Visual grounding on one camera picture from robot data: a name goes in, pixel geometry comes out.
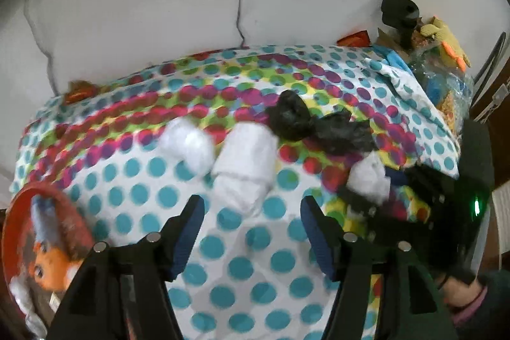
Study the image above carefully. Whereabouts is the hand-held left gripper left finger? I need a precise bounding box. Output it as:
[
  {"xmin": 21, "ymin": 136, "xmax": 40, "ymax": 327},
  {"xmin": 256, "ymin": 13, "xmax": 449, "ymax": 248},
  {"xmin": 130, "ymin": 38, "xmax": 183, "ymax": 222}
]
[{"xmin": 46, "ymin": 194, "xmax": 206, "ymax": 340}]

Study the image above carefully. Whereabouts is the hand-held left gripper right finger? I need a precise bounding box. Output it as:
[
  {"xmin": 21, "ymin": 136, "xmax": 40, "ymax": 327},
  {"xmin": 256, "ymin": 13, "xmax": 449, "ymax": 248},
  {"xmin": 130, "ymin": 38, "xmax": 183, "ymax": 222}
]
[{"xmin": 300, "ymin": 195, "xmax": 459, "ymax": 340}]

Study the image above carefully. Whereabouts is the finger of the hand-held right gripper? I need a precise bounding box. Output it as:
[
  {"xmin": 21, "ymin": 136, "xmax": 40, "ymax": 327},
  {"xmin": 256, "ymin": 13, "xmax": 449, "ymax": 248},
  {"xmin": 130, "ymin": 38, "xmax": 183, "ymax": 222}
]
[
  {"xmin": 339, "ymin": 186, "xmax": 431, "ymax": 245},
  {"xmin": 384, "ymin": 163, "xmax": 443, "ymax": 201}
]

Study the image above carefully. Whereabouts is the white tissue wad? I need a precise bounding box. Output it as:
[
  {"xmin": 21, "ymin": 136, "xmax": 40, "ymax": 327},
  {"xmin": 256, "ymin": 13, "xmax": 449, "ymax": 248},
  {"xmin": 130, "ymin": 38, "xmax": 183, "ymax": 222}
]
[
  {"xmin": 159, "ymin": 119, "xmax": 216, "ymax": 175},
  {"xmin": 346, "ymin": 153, "xmax": 391, "ymax": 205},
  {"xmin": 210, "ymin": 123, "xmax": 280, "ymax": 211},
  {"xmin": 8, "ymin": 274, "xmax": 48, "ymax": 338}
]

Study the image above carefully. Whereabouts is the orange big-eyed rubber toy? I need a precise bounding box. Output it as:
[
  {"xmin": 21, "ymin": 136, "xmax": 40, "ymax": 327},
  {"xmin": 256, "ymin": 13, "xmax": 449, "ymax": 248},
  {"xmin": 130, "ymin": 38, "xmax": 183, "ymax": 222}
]
[{"xmin": 22, "ymin": 238, "xmax": 86, "ymax": 293}]

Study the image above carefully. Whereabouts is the red round basket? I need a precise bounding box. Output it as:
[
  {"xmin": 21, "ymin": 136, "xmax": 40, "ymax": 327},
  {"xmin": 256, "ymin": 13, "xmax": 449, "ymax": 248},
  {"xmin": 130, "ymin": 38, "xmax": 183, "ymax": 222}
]
[{"xmin": 0, "ymin": 181, "xmax": 96, "ymax": 340}]

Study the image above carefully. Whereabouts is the person's right hand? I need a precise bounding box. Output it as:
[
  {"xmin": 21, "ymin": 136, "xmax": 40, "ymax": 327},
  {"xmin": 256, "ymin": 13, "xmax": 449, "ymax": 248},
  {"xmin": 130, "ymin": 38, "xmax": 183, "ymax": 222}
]
[{"xmin": 438, "ymin": 270, "xmax": 489, "ymax": 315}]

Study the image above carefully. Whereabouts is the wooden cabinet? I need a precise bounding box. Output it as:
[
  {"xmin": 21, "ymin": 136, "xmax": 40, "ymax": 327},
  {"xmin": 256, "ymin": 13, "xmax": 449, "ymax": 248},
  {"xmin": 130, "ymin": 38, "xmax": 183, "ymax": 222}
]
[{"xmin": 470, "ymin": 57, "xmax": 510, "ymax": 205}]

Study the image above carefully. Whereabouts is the polka dot tablecloth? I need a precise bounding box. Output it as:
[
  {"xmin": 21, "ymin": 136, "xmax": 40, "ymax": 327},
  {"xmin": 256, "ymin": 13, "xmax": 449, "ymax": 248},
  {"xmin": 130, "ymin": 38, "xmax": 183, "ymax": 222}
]
[{"xmin": 10, "ymin": 43, "xmax": 463, "ymax": 340}]

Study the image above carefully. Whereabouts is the yellow printed bag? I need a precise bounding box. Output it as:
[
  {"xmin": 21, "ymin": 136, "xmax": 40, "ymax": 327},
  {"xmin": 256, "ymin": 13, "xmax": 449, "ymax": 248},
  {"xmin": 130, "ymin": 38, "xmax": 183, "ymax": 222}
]
[{"xmin": 436, "ymin": 89, "xmax": 467, "ymax": 129}]

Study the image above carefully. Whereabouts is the clear plastic bag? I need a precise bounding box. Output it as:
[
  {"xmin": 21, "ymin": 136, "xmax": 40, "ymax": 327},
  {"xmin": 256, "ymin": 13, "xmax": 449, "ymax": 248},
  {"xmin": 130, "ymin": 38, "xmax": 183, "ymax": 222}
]
[{"xmin": 410, "ymin": 41, "xmax": 475, "ymax": 113}]

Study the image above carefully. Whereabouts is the black plastic bag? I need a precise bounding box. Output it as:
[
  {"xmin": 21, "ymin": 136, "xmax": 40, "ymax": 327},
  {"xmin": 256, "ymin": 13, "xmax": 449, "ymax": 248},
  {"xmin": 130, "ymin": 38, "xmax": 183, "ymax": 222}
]
[{"xmin": 265, "ymin": 90, "xmax": 377, "ymax": 156}]

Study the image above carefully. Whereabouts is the cardboard box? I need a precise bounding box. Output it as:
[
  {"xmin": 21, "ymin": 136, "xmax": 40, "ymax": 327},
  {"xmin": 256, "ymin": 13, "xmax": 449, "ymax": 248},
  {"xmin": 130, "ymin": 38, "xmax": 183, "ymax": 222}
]
[{"xmin": 376, "ymin": 27, "xmax": 411, "ymax": 60}]

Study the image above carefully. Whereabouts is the red packet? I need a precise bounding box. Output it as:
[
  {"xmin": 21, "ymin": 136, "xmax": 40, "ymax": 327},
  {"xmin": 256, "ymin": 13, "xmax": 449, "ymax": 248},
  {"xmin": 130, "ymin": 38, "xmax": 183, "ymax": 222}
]
[{"xmin": 337, "ymin": 31, "xmax": 371, "ymax": 48}]

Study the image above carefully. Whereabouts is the grey blue cloth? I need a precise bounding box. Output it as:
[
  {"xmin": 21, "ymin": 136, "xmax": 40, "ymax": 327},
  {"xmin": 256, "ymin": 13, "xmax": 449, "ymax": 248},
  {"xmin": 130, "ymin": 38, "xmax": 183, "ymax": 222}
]
[{"xmin": 30, "ymin": 194, "xmax": 64, "ymax": 245}]

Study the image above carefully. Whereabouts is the yellow plush toy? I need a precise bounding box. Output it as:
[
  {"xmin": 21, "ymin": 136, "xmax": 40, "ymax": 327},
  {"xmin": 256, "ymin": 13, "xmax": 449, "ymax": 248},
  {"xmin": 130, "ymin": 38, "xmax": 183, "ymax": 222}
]
[{"xmin": 418, "ymin": 17, "xmax": 473, "ymax": 72}]

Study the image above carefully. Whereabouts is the black curved tube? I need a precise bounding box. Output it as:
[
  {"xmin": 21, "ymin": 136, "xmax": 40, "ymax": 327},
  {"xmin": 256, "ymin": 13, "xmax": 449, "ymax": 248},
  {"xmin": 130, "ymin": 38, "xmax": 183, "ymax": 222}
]
[{"xmin": 474, "ymin": 31, "xmax": 507, "ymax": 86}]

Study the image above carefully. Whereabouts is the black clamp stand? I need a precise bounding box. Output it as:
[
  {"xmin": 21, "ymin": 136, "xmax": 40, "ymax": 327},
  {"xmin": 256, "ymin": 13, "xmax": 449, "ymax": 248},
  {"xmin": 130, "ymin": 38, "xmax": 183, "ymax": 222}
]
[{"xmin": 380, "ymin": 0, "xmax": 421, "ymax": 50}]

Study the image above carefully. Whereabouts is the orange snack wrapper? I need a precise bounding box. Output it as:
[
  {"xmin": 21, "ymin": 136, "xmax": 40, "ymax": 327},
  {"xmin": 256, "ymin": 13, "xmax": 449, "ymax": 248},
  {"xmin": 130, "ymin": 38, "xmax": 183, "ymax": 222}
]
[{"xmin": 64, "ymin": 80, "xmax": 100, "ymax": 104}]

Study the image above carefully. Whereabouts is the thin black adapter cable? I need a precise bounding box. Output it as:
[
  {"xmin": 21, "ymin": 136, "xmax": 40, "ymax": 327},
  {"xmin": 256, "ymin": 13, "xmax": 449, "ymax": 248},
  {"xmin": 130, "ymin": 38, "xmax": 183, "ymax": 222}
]
[{"xmin": 236, "ymin": 0, "xmax": 247, "ymax": 47}]

